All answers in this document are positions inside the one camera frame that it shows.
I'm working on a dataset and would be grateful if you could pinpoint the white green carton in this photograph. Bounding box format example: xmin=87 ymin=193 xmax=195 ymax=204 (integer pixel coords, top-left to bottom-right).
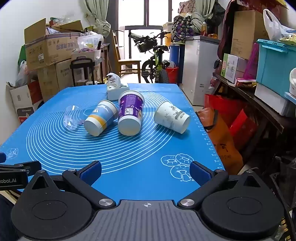
xmin=221 ymin=53 xmax=248 ymax=84

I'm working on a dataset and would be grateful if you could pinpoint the tall cardboard box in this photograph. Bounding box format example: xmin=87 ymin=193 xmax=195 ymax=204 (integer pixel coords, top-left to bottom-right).
xmin=231 ymin=10 xmax=270 ymax=61

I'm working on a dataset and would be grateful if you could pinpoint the white chest freezer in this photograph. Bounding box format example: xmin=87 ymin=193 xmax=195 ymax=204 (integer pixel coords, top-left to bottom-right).
xmin=181 ymin=36 xmax=221 ymax=106

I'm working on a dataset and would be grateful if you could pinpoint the white grey print paper cup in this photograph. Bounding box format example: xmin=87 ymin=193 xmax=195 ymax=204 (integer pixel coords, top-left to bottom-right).
xmin=154 ymin=100 xmax=191 ymax=134

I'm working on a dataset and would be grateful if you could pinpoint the large open cardboard box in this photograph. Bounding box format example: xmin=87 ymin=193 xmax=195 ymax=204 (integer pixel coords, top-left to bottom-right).
xmin=24 ymin=18 xmax=84 ymax=71

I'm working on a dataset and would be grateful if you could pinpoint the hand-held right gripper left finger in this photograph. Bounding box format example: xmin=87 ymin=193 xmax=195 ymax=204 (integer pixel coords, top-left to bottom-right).
xmin=27 ymin=161 xmax=117 ymax=211

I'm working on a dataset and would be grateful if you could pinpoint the black utility cart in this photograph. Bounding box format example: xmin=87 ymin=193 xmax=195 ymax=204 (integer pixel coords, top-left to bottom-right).
xmin=70 ymin=57 xmax=105 ymax=88

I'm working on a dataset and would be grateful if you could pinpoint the purple paper cup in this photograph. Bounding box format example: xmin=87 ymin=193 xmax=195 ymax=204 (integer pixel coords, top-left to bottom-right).
xmin=117 ymin=90 xmax=145 ymax=136

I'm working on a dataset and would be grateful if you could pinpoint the magenta packet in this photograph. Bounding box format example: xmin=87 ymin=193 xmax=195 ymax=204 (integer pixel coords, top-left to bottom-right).
xmin=243 ymin=43 xmax=260 ymax=80

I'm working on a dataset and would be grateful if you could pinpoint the wooden chair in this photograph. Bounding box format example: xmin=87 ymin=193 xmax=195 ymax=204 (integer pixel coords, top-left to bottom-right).
xmin=112 ymin=30 xmax=142 ymax=83

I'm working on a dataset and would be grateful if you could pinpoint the blue silicone baking mat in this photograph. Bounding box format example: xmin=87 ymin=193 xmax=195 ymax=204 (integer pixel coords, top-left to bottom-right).
xmin=0 ymin=83 xmax=226 ymax=193

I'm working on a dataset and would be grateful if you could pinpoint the floral fabric bag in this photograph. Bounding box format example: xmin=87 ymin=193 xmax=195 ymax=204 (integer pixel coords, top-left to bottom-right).
xmin=172 ymin=15 xmax=195 ymax=43

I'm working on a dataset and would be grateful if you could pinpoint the black green bicycle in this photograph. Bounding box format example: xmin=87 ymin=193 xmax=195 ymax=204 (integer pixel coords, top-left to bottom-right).
xmin=128 ymin=31 xmax=173 ymax=84

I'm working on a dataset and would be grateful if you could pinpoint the blue barrel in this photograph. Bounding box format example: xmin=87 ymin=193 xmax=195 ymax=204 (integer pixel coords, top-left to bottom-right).
xmin=169 ymin=43 xmax=186 ymax=68

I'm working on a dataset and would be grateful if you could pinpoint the teal plastic storage box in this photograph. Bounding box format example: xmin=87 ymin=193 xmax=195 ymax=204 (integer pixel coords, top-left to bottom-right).
xmin=255 ymin=39 xmax=296 ymax=98

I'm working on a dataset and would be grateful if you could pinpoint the clear plastic bag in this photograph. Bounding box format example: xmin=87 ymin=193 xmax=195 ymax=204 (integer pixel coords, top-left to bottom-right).
xmin=77 ymin=32 xmax=104 ymax=53

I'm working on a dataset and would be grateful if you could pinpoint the clear plastic cup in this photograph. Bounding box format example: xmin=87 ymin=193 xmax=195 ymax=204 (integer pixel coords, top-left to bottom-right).
xmin=63 ymin=105 xmax=85 ymax=131

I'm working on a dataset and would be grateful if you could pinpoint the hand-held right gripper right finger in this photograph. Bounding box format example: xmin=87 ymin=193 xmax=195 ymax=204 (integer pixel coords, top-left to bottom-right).
xmin=177 ymin=161 xmax=269 ymax=211

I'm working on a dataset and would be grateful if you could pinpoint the white tissue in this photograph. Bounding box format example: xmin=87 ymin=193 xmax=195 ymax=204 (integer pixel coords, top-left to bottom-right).
xmin=106 ymin=72 xmax=122 ymax=90

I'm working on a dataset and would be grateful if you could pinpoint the dark maroon garment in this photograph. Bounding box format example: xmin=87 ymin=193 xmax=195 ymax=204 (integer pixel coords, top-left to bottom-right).
xmin=218 ymin=0 xmax=239 ymax=61

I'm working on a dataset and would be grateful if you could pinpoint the red bucket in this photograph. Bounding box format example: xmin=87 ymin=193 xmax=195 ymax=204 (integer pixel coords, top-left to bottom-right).
xmin=165 ymin=66 xmax=179 ymax=84

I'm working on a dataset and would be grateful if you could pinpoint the white blue yellow paper cup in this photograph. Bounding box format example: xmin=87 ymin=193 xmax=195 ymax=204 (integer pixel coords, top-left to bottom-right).
xmin=83 ymin=100 xmax=119 ymax=137

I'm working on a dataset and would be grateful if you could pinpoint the brown cardboard box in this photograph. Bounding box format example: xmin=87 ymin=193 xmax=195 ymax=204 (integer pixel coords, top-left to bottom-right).
xmin=37 ymin=59 xmax=75 ymax=103

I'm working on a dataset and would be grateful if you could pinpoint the white plastic bag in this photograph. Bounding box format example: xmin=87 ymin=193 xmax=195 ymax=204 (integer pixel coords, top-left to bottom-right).
xmin=263 ymin=9 xmax=295 ymax=42
xmin=15 ymin=60 xmax=31 ymax=88

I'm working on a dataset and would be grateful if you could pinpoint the black cable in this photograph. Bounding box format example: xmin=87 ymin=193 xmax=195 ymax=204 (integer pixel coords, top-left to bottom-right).
xmin=269 ymin=173 xmax=296 ymax=233

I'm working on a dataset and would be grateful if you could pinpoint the white flat box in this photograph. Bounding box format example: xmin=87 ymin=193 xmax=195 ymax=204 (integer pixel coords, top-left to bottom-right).
xmin=254 ymin=82 xmax=296 ymax=117

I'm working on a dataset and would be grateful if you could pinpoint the red shopping bag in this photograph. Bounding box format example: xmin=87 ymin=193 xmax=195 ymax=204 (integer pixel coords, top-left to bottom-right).
xmin=203 ymin=94 xmax=255 ymax=149

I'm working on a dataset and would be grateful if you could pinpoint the white red cardboard box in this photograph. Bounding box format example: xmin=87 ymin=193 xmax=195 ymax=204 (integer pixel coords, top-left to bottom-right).
xmin=6 ymin=80 xmax=43 ymax=125

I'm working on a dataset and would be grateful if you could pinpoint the white tissue box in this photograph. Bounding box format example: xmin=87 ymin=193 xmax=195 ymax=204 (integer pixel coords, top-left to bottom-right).
xmin=107 ymin=84 xmax=130 ymax=101

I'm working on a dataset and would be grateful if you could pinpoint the dark wooden side table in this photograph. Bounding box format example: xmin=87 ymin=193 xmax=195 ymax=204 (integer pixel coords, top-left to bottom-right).
xmin=212 ymin=72 xmax=296 ymax=164

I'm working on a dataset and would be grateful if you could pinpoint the orange shopping bag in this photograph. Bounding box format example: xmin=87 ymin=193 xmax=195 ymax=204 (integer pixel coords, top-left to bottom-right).
xmin=196 ymin=108 xmax=245 ymax=176

